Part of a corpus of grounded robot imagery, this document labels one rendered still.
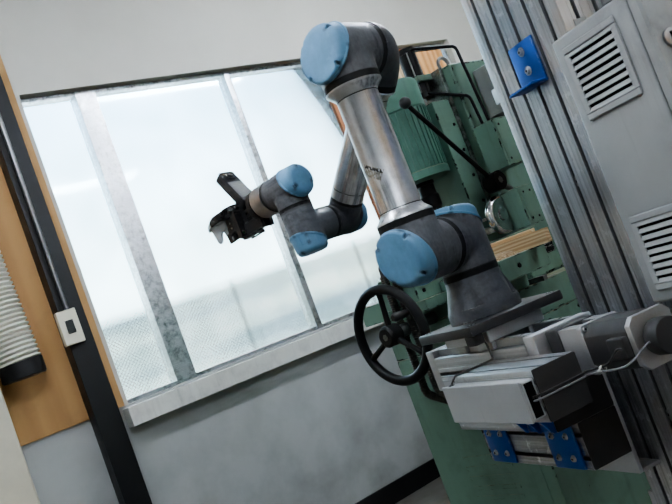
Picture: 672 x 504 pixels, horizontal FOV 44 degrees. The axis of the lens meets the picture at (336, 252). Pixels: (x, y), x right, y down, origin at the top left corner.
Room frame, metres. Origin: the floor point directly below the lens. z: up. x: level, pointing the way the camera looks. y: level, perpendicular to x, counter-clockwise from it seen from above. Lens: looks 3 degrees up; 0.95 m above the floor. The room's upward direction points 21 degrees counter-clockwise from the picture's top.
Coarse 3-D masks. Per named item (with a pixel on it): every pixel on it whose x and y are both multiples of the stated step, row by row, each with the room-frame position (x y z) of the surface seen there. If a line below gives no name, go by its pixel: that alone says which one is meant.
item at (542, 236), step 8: (536, 232) 2.23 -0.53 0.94; (544, 232) 2.21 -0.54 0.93; (512, 240) 2.30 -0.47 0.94; (520, 240) 2.28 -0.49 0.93; (528, 240) 2.26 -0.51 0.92; (536, 240) 2.24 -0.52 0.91; (544, 240) 2.22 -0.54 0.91; (552, 240) 2.23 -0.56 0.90; (496, 248) 2.35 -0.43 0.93; (504, 248) 2.33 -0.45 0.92; (512, 248) 2.31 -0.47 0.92; (520, 248) 2.29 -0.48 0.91; (528, 248) 2.27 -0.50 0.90
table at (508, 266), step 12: (528, 252) 2.24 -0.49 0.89; (540, 252) 2.27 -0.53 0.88; (504, 264) 2.17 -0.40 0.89; (516, 264) 2.20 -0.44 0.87; (528, 264) 2.23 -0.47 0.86; (540, 264) 2.26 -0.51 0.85; (516, 276) 2.19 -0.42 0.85; (444, 288) 2.32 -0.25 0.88; (432, 300) 2.28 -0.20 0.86; (444, 300) 2.30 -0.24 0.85; (372, 312) 2.58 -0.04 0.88; (372, 324) 2.59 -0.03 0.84
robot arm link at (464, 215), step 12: (456, 204) 1.64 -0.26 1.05; (468, 204) 1.65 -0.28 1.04; (444, 216) 1.64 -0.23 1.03; (456, 216) 1.64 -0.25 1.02; (468, 216) 1.64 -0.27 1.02; (456, 228) 1.61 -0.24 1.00; (468, 228) 1.63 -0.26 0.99; (480, 228) 1.66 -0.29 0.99; (468, 240) 1.62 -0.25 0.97; (480, 240) 1.65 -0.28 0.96; (468, 252) 1.62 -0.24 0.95; (480, 252) 1.64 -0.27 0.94; (492, 252) 1.67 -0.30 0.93; (468, 264) 1.64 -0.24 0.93; (480, 264) 1.64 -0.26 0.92; (444, 276) 1.67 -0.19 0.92
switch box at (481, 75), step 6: (474, 72) 2.57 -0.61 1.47; (480, 72) 2.56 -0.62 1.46; (486, 72) 2.54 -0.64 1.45; (480, 78) 2.56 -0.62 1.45; (486, 78) 2.55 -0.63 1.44; (480, 84) 2.57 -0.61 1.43; (486, 84) 2.55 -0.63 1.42; (492, 84) 2.54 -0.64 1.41; (480, 90) 2.58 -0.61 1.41; (486, 90) 2.56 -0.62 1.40; (486, 96) 2.57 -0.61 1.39; (492, 96) 2.55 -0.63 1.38; (486, 102) 2.57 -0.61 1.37; (492, 102) 2.56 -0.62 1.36; (486, 108) 2.58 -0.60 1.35; (492, 108) 2.56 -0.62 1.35; (498, 108) 2.55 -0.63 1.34; (492, 114) 2.57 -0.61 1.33; (498, 114) 2.56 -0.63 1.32; (504, 114) 2.60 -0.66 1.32
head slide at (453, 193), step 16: (432, 112) 2.50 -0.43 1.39; (448, 112) 2.53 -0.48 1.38; (448, 128) 2.51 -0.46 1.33; (464, 144) 2.54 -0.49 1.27; (448, 160) 2.51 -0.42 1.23; (464, 160) 2.52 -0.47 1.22; (448, 176) 2.53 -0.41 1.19; (464, 176) 2.50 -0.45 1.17; (448, 192) 2.54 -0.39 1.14; (464, 192) 2.50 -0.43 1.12; (480, 192) 2.53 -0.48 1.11; (480, 208) 2.51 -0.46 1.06
